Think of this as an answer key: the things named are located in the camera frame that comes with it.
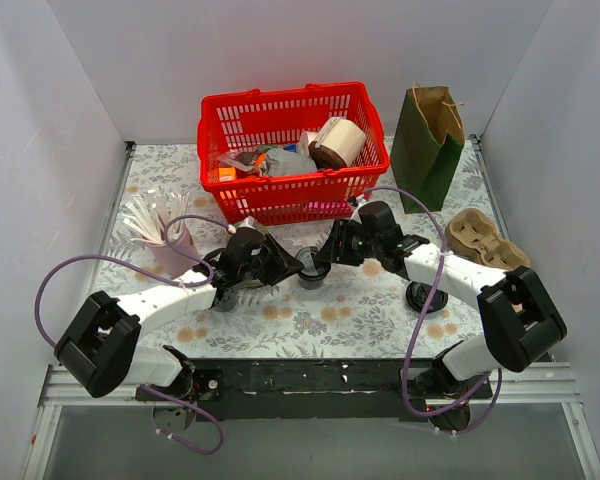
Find black cup lid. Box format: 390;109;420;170
296;246;331;282

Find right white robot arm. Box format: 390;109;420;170
314;201;567;398

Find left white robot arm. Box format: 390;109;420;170
54;227;304;400

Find floral table mat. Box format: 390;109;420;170
92;140;497;358

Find stack of black lids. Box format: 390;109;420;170
405;282;449;313

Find orange small box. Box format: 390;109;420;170
218;167;237;182

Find red plastic shopping basket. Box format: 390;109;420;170
197;82;389;225

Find beige and brown roll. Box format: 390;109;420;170
308;117;367;170

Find grey plastic pouch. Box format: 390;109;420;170
261;148;317;178

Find pink cup of straws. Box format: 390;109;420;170
123;187;198;278

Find pink small roll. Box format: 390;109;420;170
296;131;318;157

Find brown cardboard cup carrier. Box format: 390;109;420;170
445;208;531;271

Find green paper bag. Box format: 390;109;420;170
390;83;465;212

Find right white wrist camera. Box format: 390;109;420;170
349;195;369;224

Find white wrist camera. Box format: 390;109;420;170
349;195;369;224
226;216;261;235

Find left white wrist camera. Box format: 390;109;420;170
226;216;261;235

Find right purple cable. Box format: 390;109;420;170
347;187;504;436

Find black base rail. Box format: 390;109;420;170
134;358;494;422

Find aluminium frame rail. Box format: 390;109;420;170
38;362;582;406

